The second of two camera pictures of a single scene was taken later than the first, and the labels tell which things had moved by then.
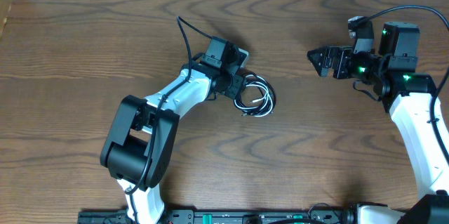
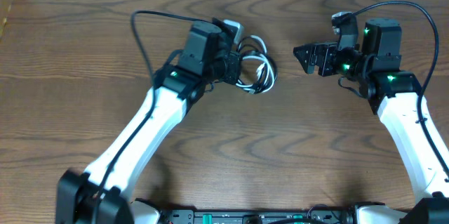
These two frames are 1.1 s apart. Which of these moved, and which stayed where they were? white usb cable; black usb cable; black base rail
Moved: white usb cable; black usb cable
Stayed: black base rail
